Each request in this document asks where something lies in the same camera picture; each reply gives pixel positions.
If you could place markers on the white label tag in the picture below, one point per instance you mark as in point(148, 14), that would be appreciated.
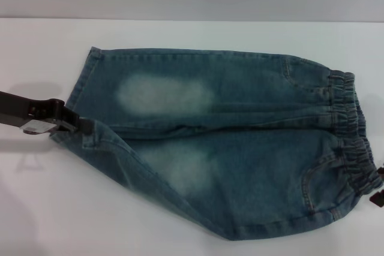
point(34, 127)

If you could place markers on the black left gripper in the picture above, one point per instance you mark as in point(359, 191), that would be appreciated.
point(15, 109)

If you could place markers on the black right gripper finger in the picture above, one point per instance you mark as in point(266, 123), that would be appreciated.
point(381, 172)
point(381, 197)

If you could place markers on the blue denim shorts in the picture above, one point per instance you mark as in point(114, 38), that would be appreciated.
point(240, 148)

